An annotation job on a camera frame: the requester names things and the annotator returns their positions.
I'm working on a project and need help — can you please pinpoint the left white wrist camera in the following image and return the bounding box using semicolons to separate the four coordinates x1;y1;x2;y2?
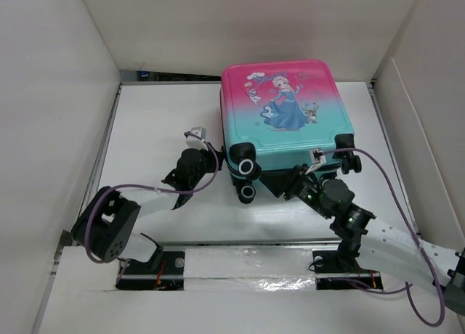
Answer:
185;126;208;150

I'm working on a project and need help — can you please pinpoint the pink and teal kids suitcase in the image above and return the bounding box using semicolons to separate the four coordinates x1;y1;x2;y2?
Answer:
219;60;362;204

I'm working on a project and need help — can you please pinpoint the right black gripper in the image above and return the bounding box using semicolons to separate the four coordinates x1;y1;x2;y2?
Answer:
259;163;332;219

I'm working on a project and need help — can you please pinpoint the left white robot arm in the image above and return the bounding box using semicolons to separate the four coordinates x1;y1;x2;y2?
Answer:
71;143;225;274

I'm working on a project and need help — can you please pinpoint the aluminium front rail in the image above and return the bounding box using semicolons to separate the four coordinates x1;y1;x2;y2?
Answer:
54;235;419;250

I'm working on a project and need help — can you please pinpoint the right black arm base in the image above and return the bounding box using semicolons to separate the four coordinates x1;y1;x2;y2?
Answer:
308;250;384;291

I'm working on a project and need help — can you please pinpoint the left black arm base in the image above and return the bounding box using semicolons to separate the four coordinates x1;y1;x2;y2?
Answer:
116;250;185;291

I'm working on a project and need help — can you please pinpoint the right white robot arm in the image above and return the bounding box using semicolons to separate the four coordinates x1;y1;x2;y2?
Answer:
260;166;464;315

